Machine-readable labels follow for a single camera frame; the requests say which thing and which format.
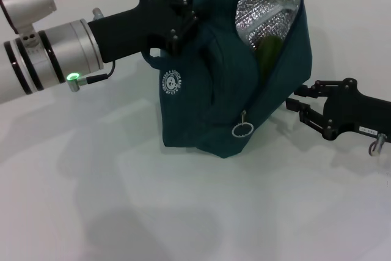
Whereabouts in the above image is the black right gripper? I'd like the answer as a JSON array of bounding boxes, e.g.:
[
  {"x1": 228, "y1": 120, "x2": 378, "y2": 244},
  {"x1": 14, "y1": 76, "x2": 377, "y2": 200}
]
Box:
[{"x1": 285, "y1": 78, "x2": 391, "y2": 142}]

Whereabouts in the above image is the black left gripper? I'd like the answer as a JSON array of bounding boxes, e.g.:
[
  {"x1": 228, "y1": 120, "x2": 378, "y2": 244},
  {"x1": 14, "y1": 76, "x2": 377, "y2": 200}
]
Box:
[{"x1": 87, "y1": 0, "x2": 203, "y2": 63}]

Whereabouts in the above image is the green cucumber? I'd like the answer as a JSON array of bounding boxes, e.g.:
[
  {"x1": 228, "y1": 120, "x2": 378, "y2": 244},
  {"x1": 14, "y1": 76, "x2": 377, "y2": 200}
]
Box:
[{"x1": 255, "y1": 35, "x2": 287, "y2": 84}]

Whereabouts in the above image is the dark blue insulated lunch bag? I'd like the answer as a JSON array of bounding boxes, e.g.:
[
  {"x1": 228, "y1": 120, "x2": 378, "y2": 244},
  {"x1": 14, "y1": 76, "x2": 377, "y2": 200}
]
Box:
[{"x1": 142, "y1": 0, "x2": 314, "y2": 160}]

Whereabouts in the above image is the metal zipper pull ring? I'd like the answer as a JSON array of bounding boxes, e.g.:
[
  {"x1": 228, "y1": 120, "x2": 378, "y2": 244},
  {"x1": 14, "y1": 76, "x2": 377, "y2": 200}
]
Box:
[{"x1": 231, "y1": 110, "x2": 254, "y2": 138}]

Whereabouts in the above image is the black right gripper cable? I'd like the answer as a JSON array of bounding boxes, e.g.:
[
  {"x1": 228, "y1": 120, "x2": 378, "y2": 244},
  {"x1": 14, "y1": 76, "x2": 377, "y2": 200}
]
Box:
[{"x1": 368, "y1": 133, "x2": 389, "y2": 157}]

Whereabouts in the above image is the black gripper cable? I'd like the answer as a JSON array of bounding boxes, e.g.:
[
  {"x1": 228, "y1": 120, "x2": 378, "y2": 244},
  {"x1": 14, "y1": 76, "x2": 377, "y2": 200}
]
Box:
[
  {"x1": 66, "y1": 61, "x2": 116, "y2": 92},
  {"x1": 368, "y1": 133, "x2": 389, "y2": 157}
]

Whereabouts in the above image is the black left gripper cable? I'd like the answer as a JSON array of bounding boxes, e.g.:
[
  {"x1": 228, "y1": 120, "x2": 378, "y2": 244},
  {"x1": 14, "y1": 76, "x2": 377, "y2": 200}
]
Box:
[{"x1": 66, "y1": 61, "x2": 116, "y2": 92}]

